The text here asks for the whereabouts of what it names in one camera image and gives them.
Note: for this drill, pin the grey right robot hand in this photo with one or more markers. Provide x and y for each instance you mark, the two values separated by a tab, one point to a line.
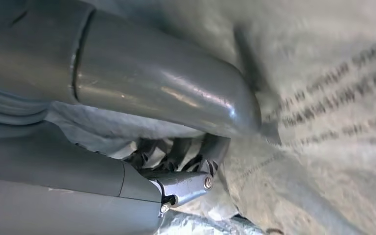
142	71

